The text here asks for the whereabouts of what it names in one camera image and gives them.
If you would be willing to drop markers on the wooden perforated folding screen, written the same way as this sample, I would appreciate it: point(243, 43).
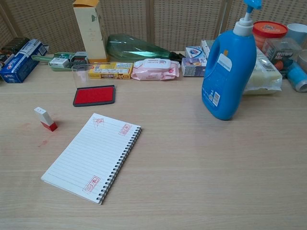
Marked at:
point(180, 21)

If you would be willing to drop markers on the small purple box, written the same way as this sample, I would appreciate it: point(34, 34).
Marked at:
point(193, 67)

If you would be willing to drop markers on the pink wet wipes pack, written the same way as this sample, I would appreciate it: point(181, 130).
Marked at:
point(154, 69)

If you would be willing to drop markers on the orange lid jar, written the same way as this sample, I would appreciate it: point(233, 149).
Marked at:
point(269, 30)

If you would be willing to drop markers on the blue toothpaste box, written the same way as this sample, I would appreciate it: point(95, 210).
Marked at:
point(20, 64)

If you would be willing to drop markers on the clear plastic snack box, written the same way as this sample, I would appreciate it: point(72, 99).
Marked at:
point(281, 55)

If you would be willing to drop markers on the light blue mug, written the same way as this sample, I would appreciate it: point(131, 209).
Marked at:
point(297, 32)

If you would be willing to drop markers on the small white green box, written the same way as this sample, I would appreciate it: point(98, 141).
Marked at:
point(58, 62)

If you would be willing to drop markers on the beige bowl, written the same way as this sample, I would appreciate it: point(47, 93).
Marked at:
point(303, 58)

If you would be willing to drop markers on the white spiral lined notebook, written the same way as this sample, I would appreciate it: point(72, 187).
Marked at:
point(91, 155)

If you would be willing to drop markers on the yellow flat box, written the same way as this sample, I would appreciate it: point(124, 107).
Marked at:
point(110, 72)

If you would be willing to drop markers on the red ink pad clear lid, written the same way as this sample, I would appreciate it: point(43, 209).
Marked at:
point(94, 94)

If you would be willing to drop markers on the blue detergent pump bottle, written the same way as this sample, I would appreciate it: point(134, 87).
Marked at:
point(227, 72)

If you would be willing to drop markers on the blue cylindrical tube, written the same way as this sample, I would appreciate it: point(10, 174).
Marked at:
point(297, 76)

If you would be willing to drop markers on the tall beige orange carton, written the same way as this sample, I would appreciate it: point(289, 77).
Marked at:
point(90, 31)

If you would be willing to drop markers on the green plastic bottle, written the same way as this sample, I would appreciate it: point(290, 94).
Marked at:
point(129, 46)

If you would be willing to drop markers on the blue white soap box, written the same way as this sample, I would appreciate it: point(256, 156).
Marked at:
point(195, 52)

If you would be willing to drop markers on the white red stamp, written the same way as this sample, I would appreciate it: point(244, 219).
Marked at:
point(44, 117)

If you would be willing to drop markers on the pastel multipack box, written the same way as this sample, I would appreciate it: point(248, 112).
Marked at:
point(206, 46)

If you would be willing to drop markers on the clear long plastic package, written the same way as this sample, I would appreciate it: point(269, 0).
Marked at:
point(263, 76)

